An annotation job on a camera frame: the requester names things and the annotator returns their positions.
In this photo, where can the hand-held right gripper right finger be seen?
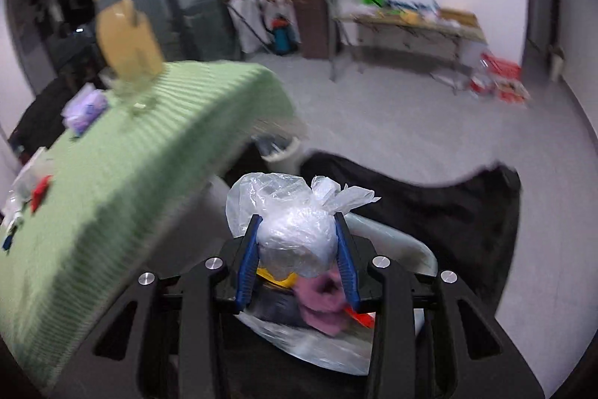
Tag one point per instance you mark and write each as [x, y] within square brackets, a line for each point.
[348, 273]

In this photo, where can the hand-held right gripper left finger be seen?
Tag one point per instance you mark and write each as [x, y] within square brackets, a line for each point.
[247, 268]

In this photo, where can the yellow snack wrapper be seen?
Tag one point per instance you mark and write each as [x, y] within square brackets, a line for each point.
[275, 280]

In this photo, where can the pink wrapper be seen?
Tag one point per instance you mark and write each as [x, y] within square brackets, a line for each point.
[322, 296]

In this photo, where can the orange red snack wrapper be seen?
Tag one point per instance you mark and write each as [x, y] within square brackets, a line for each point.
[362, 319]

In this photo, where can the clear plastic bag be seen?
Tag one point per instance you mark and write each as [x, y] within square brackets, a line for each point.
[294, 240]

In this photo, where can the white trash bin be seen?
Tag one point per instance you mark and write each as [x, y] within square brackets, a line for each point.
[397, 242]

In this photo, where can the small white waste bin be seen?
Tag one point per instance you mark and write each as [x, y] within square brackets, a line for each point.
[280, 151]

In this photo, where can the green checked tablecloth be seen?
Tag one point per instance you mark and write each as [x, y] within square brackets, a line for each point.
[117, 193]

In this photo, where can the clear drinking glass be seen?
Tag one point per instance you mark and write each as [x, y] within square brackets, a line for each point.
[131, 97]

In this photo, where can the small red wrapper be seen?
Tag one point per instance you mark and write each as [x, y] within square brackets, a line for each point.
[41, 191]

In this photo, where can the purple tissue pack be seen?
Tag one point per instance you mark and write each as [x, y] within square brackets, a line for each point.
[86, 107]

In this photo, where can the blue red bottle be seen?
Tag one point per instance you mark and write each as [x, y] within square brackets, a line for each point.
[281, 36]

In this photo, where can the white crumpled plastic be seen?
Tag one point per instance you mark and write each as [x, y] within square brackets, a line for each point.
[28, 172]

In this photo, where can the small blue white wrapper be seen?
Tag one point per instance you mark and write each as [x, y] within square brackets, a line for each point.
[8, 240]

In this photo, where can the folding table with clutter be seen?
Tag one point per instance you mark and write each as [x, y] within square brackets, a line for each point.
[411, 34]

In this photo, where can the red packages on floor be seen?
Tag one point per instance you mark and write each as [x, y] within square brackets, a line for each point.
[500, 76]

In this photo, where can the brown board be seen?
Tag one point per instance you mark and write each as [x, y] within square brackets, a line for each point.
[313, 25]

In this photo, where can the black puffer jacket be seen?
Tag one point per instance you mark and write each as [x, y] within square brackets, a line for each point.
[39, 118]

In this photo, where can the yellow thermos jug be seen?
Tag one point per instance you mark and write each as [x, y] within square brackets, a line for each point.
[128, 39]

